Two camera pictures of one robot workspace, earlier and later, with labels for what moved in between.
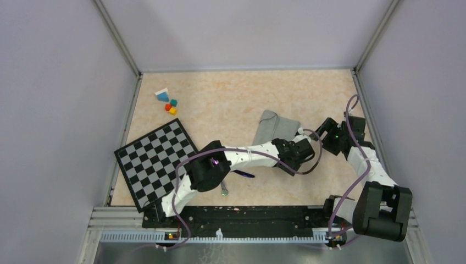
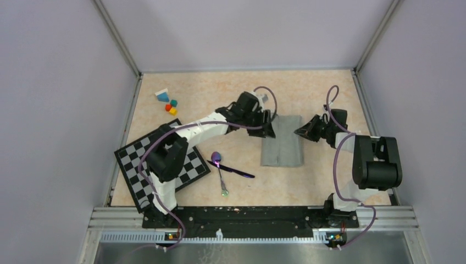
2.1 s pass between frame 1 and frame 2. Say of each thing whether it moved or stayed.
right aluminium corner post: stayed
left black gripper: moved
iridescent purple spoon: stayed
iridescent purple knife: stayed
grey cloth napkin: moved
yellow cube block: stayed
